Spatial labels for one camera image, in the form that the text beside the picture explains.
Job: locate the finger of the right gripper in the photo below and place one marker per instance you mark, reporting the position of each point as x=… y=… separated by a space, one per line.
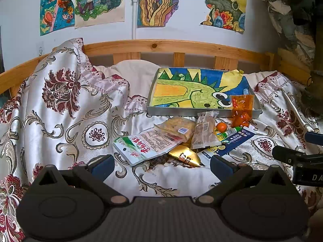
x=292 y=157
x=314 y=138

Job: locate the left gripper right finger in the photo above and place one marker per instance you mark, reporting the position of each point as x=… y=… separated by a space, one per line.
x=231 y=177

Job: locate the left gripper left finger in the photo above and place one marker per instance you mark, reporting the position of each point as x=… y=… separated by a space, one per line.
x=92 y=177

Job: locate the white pink snack bag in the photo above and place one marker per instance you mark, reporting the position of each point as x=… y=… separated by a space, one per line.
x=145 y=146

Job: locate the blue white snack box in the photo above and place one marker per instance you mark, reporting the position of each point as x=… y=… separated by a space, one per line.
x=225 y=147

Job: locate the clear brown pastry packet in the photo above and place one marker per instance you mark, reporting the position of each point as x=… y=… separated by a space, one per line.
x=203 y=135

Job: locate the small orange mandarin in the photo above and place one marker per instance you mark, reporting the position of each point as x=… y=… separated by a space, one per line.
x=221 y=127

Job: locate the gold foil snack packet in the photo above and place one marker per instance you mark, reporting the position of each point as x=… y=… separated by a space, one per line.
x=185 y=155

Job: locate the beige cracker snack bag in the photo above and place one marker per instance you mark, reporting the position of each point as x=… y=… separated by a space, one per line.
x=178 y=127

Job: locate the orange sauce packet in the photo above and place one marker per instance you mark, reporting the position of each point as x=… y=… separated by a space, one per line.
x=242 y=107

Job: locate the floral satin bed cover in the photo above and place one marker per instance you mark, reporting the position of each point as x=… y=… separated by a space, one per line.
x=67 y=113

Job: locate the grey metal tray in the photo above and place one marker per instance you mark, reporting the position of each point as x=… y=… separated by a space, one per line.
x=202 y=112

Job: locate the dinosaur drawing tray liner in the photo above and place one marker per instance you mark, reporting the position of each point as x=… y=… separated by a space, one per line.
x=191 y=88

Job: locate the cream pillow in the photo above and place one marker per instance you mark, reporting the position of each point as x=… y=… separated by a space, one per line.
x=138 y=73

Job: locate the floral curtain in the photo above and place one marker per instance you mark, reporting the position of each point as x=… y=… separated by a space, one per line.
x=298 y=24

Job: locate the landscape painting torn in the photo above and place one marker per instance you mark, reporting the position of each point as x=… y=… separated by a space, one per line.
x=226 y=14

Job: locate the cartoon girl poster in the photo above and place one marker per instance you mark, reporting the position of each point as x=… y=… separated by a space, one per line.
x=55 y=15

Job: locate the cartoon boy poster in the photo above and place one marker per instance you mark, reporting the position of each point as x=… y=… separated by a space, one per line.
x=96 y=12

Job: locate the white wall pipe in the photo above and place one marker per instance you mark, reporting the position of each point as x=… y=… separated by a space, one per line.
x=134 y=19

